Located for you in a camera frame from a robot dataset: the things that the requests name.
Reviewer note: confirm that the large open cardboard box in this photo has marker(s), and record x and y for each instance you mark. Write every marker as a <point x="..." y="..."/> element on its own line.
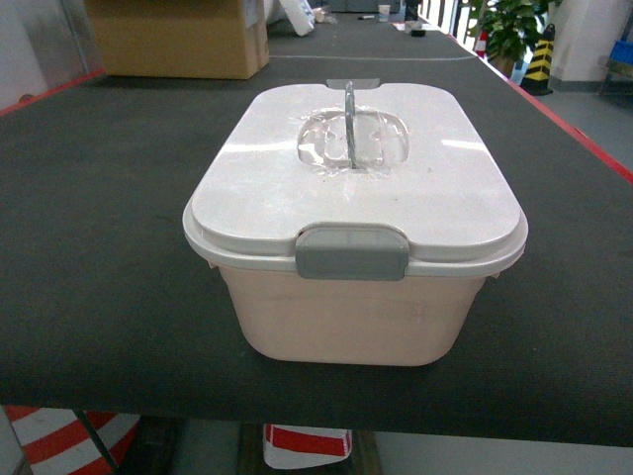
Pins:
<point x="180" y="39"/>

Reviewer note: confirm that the pink plastic storage box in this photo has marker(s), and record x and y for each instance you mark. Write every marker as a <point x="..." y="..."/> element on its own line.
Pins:
<point x="411" y="322"/>

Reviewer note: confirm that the white plastic box lid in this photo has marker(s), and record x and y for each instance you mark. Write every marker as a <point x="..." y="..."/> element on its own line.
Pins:
<point x="420" y="173"/>

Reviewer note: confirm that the yellow black striped cone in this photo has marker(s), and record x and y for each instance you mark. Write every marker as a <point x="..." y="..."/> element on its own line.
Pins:
<point x="536" y="78"/>

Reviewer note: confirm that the green potted plant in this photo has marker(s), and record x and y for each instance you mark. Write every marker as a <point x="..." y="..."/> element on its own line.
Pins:
<point x="513" y="28"/>

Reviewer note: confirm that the dark grey table mat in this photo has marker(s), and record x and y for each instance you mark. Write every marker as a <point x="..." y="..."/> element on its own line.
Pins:
<point x="105" y="306"/>

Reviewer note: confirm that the grey front box latch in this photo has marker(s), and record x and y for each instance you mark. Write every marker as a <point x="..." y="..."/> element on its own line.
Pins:
<point x="352" y="254"/>

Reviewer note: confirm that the steel shelf with blue bins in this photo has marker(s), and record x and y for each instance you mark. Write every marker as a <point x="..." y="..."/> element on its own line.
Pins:
<point x="619" y="63"/>

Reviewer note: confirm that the left striped traffic cone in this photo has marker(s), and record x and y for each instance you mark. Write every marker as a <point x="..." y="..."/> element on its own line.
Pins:
<point x="62" y="441"/>

